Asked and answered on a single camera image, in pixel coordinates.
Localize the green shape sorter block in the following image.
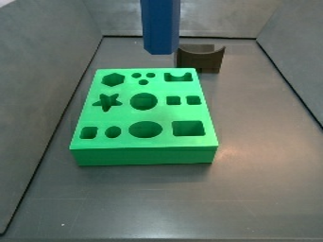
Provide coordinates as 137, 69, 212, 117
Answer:
69, 68, 219, 165

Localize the dark curved cradle block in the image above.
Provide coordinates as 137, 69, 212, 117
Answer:
175, 43, 225, 74

